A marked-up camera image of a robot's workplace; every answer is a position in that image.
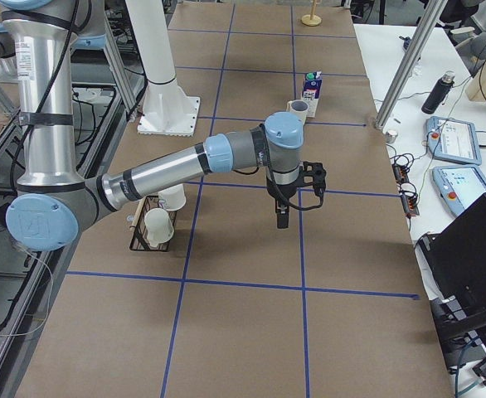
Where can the white mug with lettering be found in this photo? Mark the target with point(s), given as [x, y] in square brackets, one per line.
[172, 198]

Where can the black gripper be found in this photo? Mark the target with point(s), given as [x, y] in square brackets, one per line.
[279, 191]

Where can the blue Pascual milk carton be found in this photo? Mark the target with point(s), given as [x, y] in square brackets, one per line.
[310, 93]

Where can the black laptop on stand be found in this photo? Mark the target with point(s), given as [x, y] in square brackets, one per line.
[457, 259]

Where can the black water bottle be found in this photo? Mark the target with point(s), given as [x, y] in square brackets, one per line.
[441, 89]

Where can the aluminium frame post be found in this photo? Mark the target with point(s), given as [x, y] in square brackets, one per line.
[412, 55]

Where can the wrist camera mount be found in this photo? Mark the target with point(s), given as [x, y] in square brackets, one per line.
[314, 176]

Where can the black wire mug rack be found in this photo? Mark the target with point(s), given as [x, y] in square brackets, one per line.
[139, 232]

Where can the blue teach pendant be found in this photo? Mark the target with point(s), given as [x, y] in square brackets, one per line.
[459, 186]
[453, 140]

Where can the white upside-down mug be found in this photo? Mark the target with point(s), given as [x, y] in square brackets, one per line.
[159, 227]

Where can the small metal cylinder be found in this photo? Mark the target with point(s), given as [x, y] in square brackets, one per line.
[391, 136]

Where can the blue teach pendant near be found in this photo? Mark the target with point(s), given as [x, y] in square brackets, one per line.
[459, 186]

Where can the orange black power strip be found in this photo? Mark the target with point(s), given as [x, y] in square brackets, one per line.
[406, 190]

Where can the blue teach pendant far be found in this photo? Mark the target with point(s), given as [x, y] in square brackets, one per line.
[453, 140]

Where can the wooden mug tree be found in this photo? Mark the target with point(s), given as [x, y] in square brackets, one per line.
[312, 19]

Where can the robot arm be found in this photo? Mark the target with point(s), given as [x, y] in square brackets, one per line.
[59, 196]

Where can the white mug with handle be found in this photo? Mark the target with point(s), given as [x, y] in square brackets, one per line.
[299, 108]

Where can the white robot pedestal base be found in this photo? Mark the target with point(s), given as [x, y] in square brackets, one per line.
[167, 110]

